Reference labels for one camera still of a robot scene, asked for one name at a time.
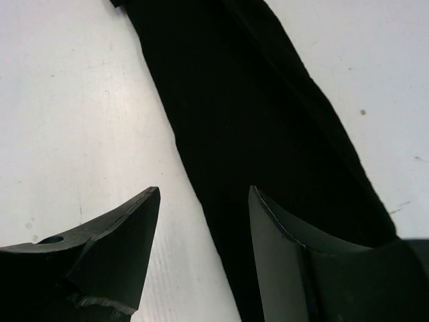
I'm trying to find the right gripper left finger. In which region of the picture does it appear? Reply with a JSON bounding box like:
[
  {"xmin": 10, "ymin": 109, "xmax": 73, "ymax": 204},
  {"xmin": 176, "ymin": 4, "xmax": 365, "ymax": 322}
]
[{"xmin": 1, "ymin": 187, "xmax": 160, "ymax": 322}]

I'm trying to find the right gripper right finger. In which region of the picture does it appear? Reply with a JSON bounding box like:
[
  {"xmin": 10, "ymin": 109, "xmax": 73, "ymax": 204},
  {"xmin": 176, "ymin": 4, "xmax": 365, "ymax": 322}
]
[{"xmin": 249, "ymin": 187, "xmax": 428, "ymax": 321}]

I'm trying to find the black t-shirt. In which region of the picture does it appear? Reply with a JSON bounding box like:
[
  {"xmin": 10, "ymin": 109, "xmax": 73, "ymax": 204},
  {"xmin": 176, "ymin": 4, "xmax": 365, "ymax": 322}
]
[{"xmin": 113, "ymin": 1, "xmax": 397, "ymax": 321}]

